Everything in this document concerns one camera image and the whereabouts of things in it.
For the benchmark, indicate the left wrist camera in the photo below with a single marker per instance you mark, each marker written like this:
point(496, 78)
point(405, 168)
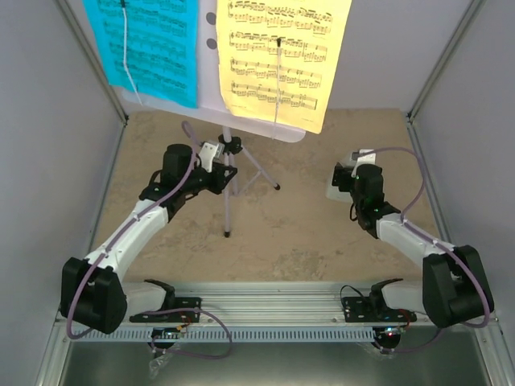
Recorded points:
point(209, 152)

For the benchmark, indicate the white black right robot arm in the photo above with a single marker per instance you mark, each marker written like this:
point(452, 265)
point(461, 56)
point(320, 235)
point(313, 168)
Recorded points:
point(453, 289)

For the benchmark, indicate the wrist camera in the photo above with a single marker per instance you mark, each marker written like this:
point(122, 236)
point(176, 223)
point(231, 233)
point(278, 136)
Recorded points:
point(362, 156)
point(209, 152)

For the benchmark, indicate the circuit board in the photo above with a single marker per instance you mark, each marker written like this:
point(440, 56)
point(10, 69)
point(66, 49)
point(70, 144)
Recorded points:
point(167, 333)
point(389, 332)

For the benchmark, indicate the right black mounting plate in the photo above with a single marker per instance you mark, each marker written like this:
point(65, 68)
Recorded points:
point(357, 309)

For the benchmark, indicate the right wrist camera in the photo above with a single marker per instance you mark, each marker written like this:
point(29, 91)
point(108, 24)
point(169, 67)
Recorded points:
point(362, 156)

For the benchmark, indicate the right circuit board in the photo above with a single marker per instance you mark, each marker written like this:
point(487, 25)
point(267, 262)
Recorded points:
point(389, 332)

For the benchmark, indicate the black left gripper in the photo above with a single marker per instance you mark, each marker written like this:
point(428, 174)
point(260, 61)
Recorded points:
point(220, 172)

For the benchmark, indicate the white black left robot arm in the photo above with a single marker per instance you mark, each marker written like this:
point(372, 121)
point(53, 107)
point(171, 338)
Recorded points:
point(93, 292)

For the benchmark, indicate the white metronome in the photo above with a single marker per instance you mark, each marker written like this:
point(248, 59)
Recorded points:
point(332, 192)

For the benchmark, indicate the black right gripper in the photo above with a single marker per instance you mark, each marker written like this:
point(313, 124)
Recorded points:
point(341, 177)

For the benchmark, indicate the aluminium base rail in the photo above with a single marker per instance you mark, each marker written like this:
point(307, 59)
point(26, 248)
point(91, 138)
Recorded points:
point(228, 304)

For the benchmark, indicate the grey slotted cable duct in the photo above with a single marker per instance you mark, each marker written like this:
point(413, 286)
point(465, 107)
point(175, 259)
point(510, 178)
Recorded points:
point(256, 334)

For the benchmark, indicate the blue sheet music page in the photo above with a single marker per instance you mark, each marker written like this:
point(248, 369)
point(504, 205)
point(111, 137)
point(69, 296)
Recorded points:
point(148, 47)

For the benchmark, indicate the yellow sheet music page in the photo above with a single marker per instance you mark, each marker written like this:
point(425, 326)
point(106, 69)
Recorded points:
point(278, 59)

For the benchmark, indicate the left circuit board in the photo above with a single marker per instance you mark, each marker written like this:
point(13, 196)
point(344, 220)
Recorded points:
point(167, 333)

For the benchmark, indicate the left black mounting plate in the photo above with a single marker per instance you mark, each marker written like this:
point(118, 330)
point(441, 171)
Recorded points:
point(183, 312)

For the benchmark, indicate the black mounting plate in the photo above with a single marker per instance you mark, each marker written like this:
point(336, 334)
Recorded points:
point(183, 312)
point(357, 309)

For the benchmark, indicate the clear plastic bag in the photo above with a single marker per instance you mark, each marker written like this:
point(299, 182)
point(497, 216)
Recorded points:
point(160, 360)

